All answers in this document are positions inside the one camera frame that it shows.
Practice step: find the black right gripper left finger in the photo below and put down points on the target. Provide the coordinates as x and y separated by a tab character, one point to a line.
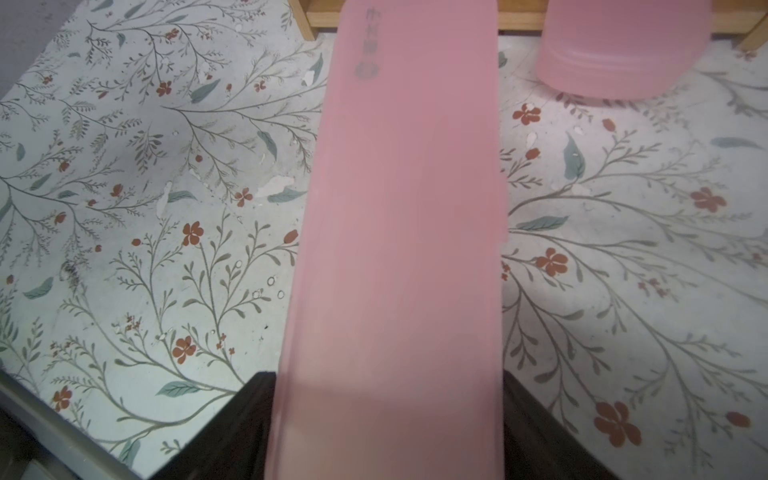
234	444

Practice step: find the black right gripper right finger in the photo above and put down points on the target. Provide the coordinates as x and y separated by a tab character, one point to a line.
536	446

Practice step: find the pink pencil case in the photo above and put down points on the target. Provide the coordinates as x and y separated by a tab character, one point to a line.
391	366
621	50

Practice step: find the wooden three-tier shelf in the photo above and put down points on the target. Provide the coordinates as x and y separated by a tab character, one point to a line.
746	21

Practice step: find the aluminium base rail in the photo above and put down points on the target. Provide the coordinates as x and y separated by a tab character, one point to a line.
77	452

